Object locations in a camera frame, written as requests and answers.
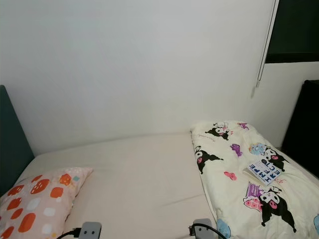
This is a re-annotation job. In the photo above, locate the pink orange-spotted pillow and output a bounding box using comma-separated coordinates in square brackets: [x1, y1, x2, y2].
[0, 167, 94, 239]

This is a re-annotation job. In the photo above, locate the white blue patterned booklet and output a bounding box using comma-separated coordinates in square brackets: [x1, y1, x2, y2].
[243, 158, 280, 188]

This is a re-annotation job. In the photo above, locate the teal upholstered headboard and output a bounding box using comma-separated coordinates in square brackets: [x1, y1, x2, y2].
[0, 85, 35, 196]

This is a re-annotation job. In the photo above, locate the cream bed mattress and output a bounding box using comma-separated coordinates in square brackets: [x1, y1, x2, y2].
[20, 132, 219, 239]

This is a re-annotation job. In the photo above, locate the black dresser cabinet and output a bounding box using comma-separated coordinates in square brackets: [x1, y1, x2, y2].
[282, 80, 319, 178]

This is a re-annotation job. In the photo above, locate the dark window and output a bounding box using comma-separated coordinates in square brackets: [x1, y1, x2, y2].
[265, 0, 319, 63]

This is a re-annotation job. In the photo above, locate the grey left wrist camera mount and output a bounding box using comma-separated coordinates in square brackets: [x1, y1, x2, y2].
[81, 222, 102, 239]

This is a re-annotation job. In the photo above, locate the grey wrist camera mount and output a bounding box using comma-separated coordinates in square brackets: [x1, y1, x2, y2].
[193, 219, 214, 239]
[81, 222, 102, 239]

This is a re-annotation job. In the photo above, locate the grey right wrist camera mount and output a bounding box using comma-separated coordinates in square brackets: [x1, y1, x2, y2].
[193, 219, 214, 239]

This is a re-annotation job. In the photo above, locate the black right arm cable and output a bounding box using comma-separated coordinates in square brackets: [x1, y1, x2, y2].
[189, 223, 228, 239]

